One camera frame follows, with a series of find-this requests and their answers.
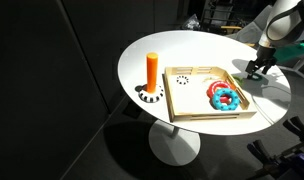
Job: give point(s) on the black clamp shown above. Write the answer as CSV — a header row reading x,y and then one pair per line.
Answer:
x,y
289,164

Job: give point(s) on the white round table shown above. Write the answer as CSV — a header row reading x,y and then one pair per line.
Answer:
x,y
178,143

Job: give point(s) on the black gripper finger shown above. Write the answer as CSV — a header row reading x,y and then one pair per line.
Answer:
x,y
251,74
266,68

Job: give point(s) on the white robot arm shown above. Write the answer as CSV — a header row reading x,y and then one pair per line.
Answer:
x,y
284,26

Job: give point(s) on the wooden tray box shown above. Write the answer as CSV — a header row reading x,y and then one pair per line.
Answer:
x,y
205,93

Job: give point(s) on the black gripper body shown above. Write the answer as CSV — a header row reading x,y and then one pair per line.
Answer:
x,y
265,56

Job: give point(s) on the orange peg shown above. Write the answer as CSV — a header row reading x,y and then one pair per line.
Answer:
x,y
152,65

